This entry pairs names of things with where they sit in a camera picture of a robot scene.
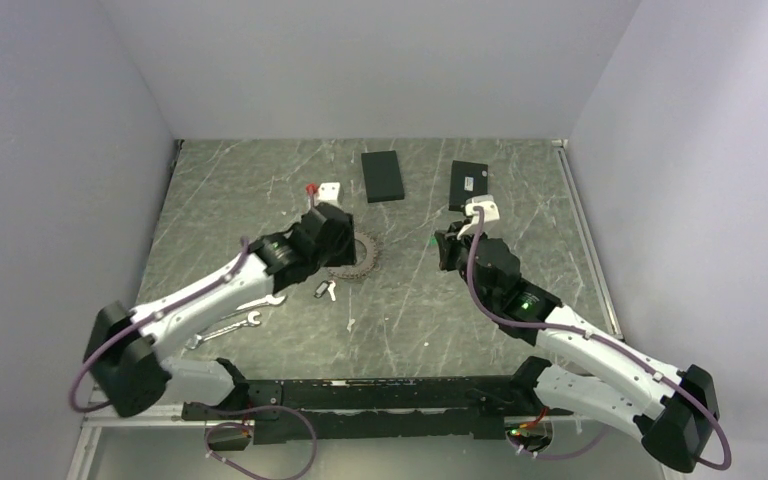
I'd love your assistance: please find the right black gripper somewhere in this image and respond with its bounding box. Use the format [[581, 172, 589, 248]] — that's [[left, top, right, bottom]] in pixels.
[[435, 221, 493, 310]]

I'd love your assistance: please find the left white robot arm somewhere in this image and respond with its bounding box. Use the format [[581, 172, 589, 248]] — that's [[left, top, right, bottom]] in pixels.
[[80, 203, 355, 420]]

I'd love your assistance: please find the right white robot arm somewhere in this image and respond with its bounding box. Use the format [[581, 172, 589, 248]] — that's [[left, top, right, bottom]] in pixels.
[[433, 222, 731, 473]]

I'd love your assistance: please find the black box with label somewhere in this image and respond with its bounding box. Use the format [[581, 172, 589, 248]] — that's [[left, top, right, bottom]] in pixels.
[[448, 161, 489, 212]]

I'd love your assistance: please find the plain black rectangular box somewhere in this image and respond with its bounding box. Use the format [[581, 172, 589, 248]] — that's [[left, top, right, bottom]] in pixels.
[[361, 150, 405, 204]]

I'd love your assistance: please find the lower silver wrench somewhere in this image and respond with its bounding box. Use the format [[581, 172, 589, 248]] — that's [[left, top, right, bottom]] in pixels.
[[184, 311, 261, 350]]

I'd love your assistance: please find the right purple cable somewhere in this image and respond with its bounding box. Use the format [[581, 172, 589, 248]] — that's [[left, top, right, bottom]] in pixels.
[[466, 206, 734, 473]]

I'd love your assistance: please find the toothed metal sprocket ring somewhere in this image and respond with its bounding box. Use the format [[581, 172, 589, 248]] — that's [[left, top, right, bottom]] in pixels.
[[326, 229, 383, 282]]

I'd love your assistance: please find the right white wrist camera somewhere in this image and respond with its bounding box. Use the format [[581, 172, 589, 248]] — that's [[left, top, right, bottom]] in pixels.
[[457, 194, 500, 239]]

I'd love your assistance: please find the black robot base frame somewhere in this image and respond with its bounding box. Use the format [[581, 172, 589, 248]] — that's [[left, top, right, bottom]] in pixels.
[[182, 357, 551, 445]]

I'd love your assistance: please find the aluminium rail frame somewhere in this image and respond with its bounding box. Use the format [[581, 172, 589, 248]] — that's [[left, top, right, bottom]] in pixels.
[[65, 139, 683, 480]]

